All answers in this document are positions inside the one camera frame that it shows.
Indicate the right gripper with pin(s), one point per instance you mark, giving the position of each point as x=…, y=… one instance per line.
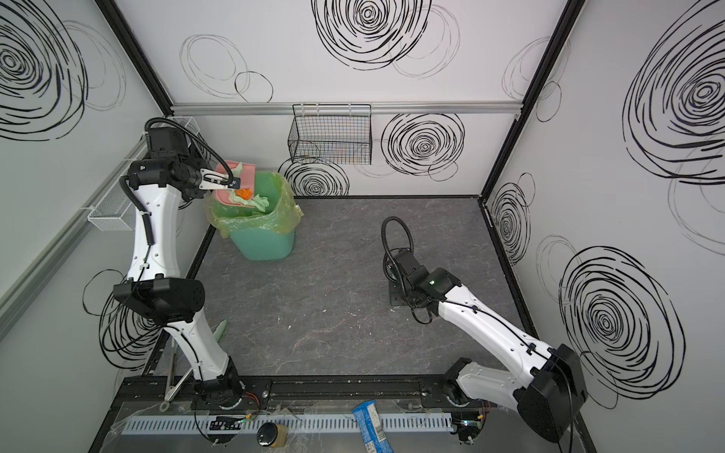
x=400, y=266

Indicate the green hand brush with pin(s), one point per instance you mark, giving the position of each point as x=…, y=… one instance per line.
x=396, y=295

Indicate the pink plastic dustpan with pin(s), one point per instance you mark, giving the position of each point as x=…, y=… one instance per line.
x=227, y=197

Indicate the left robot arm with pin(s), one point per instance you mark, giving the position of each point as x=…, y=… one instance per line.
x=154, y=287

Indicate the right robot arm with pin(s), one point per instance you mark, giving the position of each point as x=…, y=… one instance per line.
x=544, y=385

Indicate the green paper scrap by bin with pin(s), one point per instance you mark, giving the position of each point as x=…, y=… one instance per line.
x=237, y=170

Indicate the orange paper scrap far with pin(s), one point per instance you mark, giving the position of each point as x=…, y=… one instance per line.
x=245, y=194

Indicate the green paper scrap centre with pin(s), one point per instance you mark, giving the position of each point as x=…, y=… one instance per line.
x=260, y=203

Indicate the green trash bin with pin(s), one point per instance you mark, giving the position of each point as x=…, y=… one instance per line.
x=269, y=235

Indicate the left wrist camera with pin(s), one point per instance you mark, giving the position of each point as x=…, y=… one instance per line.
x=213, y=182

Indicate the white slotted cable duct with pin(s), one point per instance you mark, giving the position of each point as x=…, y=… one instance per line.
x=297, y=424

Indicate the black wire basket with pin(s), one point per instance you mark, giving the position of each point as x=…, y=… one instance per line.
x=334, y=132

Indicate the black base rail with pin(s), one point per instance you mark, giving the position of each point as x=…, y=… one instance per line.
x=429, y=390

